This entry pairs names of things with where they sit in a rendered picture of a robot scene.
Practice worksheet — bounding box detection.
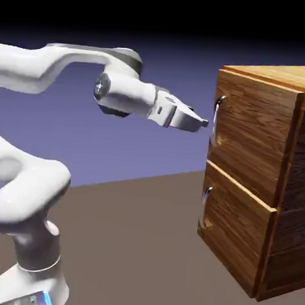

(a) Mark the long curved metal handle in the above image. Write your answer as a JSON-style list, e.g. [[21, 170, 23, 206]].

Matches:
[[209, 94, 227, 148]]

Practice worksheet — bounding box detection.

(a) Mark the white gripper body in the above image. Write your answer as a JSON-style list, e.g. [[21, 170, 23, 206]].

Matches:
[[169, 98, 204, 134]]

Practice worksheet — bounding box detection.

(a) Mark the short wooden cabinet door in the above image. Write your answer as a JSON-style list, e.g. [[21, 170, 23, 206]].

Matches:
[[193, 159, 280, 300]]

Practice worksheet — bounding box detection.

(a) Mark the short curved metal handle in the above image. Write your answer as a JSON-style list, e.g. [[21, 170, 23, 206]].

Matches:
[[198, 185, 214, 230]]

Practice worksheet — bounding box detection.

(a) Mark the tall wooden cabinet door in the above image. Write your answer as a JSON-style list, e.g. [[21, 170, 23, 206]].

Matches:
[[204, 68, 305, 210]]

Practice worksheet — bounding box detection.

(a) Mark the wooden cabinet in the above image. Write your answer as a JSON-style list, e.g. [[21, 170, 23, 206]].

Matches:
[[193, 60, 305, 305]]

